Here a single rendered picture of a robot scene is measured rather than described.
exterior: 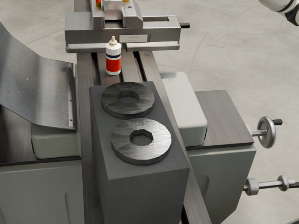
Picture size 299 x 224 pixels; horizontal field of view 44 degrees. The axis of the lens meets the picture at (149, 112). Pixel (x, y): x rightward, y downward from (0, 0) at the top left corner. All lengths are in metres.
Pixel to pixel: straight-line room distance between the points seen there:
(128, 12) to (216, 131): 0.45
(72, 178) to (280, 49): 2.45
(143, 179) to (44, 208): 0.74
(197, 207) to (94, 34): 0.61
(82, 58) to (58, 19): 2.30
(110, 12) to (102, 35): 0.07
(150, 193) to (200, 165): 0.63
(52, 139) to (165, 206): 0.51
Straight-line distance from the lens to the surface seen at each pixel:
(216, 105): 1.29
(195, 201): 0.74
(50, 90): 1.09
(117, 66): 1.02
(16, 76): 1.05
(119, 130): 0.56
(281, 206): 1.99
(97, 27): 1.11
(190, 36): 3.19
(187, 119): 1.07
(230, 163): 1.21
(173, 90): 1.18
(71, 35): 1.12
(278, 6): 0.97
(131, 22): 1.11
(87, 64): 1.08
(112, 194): 0.54
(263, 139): 1.41
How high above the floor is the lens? 1.48
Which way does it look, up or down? 40 degrees down
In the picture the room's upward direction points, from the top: 5 degrees clockwise
